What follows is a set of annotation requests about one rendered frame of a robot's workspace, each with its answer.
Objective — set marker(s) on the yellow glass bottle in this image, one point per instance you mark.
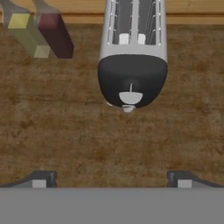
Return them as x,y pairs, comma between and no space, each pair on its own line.
27,35

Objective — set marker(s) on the silver and black toaster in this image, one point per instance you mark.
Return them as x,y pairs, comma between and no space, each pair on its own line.
132,58

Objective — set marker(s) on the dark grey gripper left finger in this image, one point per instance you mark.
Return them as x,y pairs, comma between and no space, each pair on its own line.
43,178

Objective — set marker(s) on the dark red glass bottle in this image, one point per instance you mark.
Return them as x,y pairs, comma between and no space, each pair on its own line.
57,35

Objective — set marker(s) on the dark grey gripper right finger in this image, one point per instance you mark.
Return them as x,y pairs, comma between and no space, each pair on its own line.
180,178

